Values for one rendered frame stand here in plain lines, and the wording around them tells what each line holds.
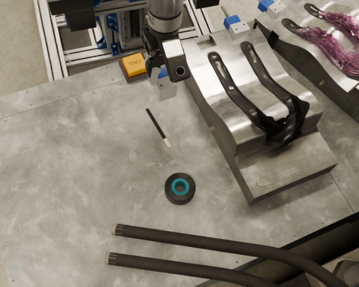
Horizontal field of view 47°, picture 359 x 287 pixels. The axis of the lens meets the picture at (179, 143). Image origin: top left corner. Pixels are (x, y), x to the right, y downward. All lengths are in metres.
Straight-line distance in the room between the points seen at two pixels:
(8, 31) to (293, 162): 1.86
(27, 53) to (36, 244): 1.50
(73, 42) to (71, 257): 1.31
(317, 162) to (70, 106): 0.71
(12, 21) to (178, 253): 1.87
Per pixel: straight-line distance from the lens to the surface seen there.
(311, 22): 1.43
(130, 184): 1.12
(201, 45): 1.28
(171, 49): 0.94
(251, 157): 1.11
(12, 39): 2.52
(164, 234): 1.02
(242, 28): 1.27
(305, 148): 1.17
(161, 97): 1.10
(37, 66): 2.36
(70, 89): 1.27
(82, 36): 2.17
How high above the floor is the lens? 1.85
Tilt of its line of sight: 64 degrees down
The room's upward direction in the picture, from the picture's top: 8 degrees clockwise
